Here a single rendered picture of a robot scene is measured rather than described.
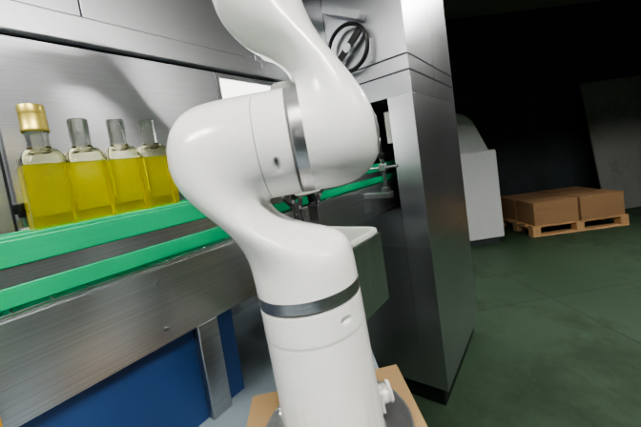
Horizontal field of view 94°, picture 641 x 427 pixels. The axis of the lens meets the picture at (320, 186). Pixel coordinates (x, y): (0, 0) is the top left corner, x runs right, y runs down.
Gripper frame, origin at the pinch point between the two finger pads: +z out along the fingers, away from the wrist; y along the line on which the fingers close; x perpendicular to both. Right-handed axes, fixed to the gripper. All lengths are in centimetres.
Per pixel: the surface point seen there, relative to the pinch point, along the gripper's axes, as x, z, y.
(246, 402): -0.5, 30.3, 24.3
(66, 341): -1.8, 5.6, 46.6
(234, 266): -2.1, 5.3, 20.9
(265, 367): -4.8, 30.3, 15.7
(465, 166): -31, 14, -306
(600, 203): 82, 77, -394
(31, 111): -16, -27, 43
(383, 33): -5, -62, -70
